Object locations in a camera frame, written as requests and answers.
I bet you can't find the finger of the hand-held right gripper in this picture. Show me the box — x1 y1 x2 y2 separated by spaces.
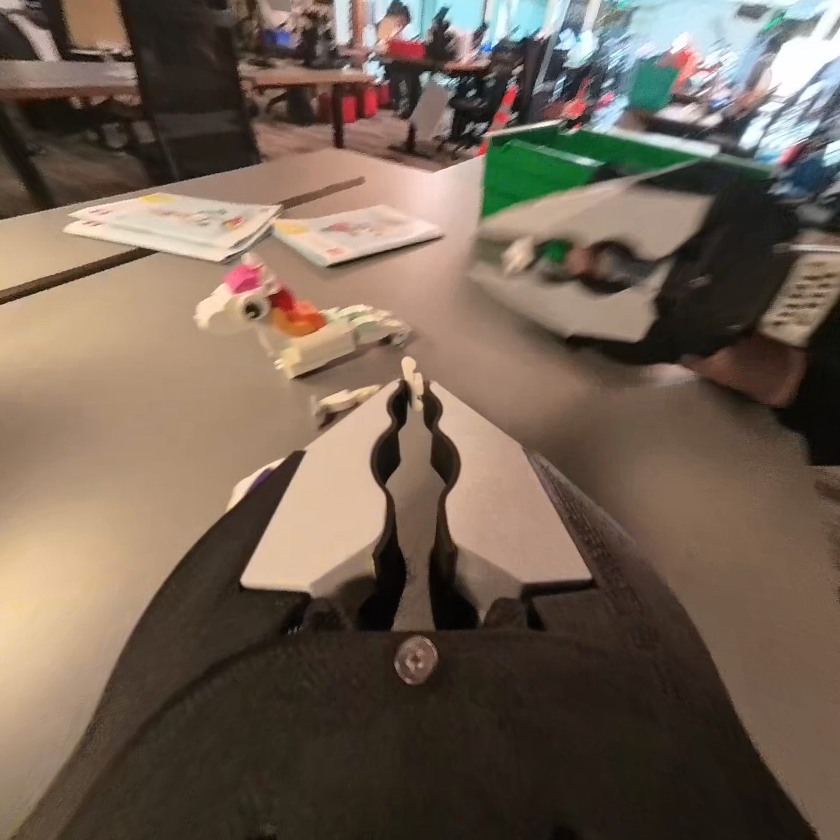
476 161 716 263
468 269 660 344

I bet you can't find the lego instruction booklet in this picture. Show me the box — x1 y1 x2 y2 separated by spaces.
63 219 274 264
68 192 284 248
272 204 445 269

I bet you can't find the white lego leg assembly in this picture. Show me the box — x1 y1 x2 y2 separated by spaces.
311 385 383 428

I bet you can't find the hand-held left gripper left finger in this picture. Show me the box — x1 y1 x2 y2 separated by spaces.
240 379 410 599

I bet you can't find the person's right hand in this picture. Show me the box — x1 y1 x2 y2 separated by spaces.
679 333 812 409

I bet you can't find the green plastic bin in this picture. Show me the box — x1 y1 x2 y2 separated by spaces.
480 124 777 224

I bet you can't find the grey desk panel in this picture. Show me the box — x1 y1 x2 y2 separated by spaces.
406 84 454 143

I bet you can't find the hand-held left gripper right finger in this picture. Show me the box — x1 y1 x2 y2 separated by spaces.
423 381 596 622

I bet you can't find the rainbow lego disc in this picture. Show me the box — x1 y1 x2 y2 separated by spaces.
226 457 287 513

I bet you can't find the white lego unicorn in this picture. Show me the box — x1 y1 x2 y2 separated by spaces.
193 252 413 381

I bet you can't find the black mesh chair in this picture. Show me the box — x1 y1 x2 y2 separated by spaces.
121 0 261 182

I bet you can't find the white lego joint piece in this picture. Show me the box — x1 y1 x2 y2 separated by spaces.
399 356 427 413

